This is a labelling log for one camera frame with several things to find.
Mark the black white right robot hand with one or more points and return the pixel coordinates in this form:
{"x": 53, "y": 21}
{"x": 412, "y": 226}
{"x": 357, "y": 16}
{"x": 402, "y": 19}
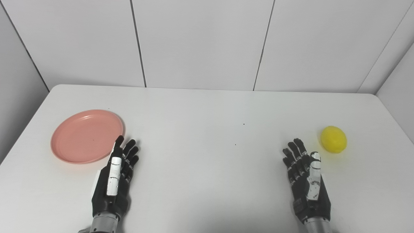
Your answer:
{"x": 307, "y": 200}

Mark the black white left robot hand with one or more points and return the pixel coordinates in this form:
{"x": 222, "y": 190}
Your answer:
{"x": 110, "y": 197}

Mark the pink round plate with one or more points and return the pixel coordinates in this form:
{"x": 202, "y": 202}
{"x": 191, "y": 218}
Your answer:
{"x": 84, "y": 136}

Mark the yellow lemon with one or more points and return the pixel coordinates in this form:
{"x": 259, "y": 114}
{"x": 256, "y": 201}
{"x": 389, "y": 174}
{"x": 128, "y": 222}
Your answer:
{"x": 333, "y": 139}

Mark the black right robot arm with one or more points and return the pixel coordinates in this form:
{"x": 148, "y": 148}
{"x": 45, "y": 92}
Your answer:
{"x": 318, "y": 227}

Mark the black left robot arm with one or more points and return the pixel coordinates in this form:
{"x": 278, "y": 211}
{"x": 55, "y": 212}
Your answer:
{"x": 103, "y": 225}

